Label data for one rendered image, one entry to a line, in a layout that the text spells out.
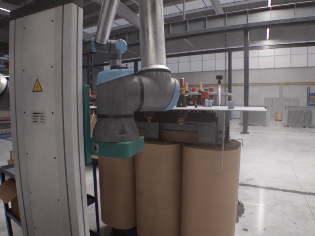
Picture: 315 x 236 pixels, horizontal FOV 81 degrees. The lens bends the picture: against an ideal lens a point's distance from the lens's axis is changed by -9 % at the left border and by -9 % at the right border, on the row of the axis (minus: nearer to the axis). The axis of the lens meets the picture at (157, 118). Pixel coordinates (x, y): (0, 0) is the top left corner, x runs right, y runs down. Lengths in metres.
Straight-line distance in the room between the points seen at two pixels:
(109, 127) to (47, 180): 0.32
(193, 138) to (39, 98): 1.12
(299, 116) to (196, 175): 12.26
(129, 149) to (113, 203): 1.32
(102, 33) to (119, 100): 0.65
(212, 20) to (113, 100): 9.53
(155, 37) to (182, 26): 9.67
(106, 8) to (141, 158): 1.11
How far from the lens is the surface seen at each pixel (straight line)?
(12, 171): 1.86
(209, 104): 1.54
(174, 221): 1.83
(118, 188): 1.92
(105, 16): 1.23
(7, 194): 1.69
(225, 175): 1.47
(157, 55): 0.87
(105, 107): 0.76
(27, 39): 0.92
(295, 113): 13.52
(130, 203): 1.99
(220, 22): 10.02
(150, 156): 1.61
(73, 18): 0.78
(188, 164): 1.50
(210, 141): 1.44
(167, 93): 0.83
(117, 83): 0.75
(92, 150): 0.81
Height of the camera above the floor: 1.40
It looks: 4 degrees down
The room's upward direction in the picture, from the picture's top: straight up
